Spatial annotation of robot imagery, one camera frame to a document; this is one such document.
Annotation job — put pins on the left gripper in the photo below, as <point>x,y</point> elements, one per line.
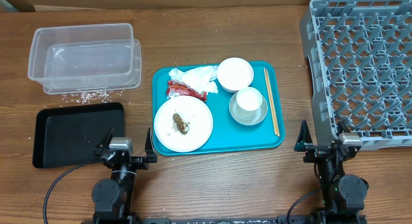
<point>149,147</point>

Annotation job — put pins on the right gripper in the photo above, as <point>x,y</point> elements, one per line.
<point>316,152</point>

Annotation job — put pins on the brown food scrap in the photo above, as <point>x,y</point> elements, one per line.
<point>180,124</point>

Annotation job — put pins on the white round plate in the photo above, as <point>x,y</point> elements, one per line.
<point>195,112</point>

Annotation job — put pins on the red snack wrapper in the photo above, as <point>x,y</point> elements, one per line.
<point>176,89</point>

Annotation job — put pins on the grey green bowl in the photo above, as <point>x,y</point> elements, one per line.
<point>245,117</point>

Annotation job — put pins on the small white cup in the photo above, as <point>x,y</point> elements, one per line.
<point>249,99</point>

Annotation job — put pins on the white napkin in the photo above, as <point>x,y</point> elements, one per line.
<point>201,79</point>

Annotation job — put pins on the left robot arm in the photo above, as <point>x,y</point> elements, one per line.
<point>113,196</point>

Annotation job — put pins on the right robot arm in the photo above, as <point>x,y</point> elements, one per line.
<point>343,194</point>

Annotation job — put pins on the grey dishwasher rack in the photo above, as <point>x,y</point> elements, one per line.
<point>359,54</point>

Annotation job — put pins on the spilled rice on table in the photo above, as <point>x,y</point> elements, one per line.
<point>91,97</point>

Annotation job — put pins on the black plastic tray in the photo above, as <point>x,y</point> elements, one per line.
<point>69,135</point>

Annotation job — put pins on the teal serving tray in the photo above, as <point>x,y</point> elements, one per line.
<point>227,134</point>

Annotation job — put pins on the clear plastic bin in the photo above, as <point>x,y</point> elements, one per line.
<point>84,58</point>

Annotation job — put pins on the white pink bowl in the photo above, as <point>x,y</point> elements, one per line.
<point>234,74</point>

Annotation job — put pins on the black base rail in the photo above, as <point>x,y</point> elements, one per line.
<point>294,219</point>

